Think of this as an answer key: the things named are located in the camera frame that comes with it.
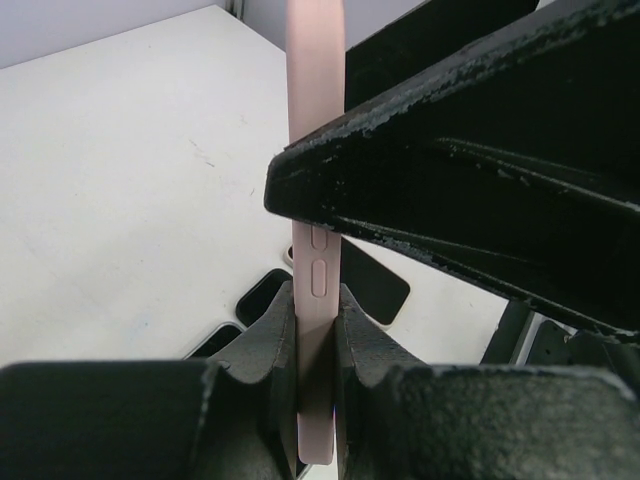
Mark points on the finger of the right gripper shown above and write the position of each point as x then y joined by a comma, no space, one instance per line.
429,33
497,141

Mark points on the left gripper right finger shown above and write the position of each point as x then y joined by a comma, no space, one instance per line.
400,418

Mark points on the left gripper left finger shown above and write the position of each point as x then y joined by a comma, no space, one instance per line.
230,416

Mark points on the black phone white case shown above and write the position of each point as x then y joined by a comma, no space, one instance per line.
216,340

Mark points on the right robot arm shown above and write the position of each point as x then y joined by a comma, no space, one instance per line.
540,340

